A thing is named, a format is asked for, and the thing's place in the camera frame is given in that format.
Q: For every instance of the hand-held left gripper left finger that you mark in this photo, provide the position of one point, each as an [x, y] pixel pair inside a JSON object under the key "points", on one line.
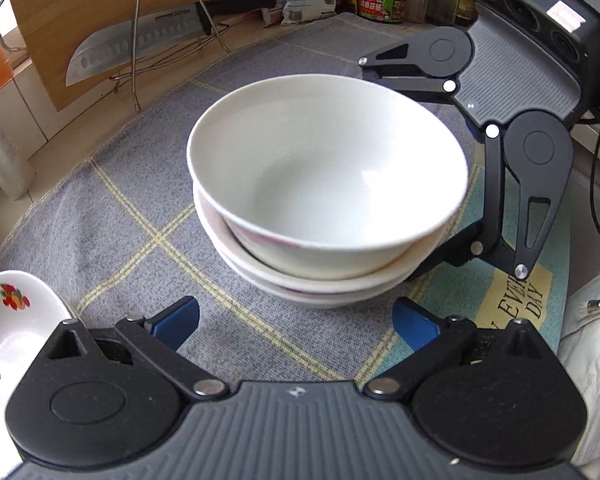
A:
{"points": [[177, 322]]}

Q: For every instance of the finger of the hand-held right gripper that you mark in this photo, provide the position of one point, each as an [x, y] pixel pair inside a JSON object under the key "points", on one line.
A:
{"points": [[492, 185], [415, 87]]}

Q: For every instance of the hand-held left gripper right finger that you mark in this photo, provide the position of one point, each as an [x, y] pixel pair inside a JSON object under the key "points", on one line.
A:
{"points": [[412, 325]]}

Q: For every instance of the pink floral white bowl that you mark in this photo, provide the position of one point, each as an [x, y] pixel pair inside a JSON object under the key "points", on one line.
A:
{"points": [[305, 170], [300, 299], [211, 220]]}

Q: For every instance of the fruit print white plate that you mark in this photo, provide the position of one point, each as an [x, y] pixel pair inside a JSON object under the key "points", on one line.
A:
{"points": [[10, 350]]}

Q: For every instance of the teal printed mat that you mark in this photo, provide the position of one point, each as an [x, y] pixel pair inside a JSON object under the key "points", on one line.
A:
{"points": [[450, 295]]}

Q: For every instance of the green round container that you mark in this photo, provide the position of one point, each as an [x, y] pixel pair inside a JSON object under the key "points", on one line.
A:
{"points": [[382, 2]]}

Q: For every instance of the grey checked cloth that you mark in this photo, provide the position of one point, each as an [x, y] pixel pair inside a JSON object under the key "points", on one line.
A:
{"points": [[105, 210]]}

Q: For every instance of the white jacket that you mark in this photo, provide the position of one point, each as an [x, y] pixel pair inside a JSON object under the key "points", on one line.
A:
{"points": [[595, 360]]}

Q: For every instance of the clear plastic wrap roll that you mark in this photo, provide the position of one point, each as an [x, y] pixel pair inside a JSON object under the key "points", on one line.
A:
{"points": [[5, 160]]}

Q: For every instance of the wooden cutting board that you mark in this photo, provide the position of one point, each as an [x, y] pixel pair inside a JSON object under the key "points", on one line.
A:
{"points": [[80, 0]]}

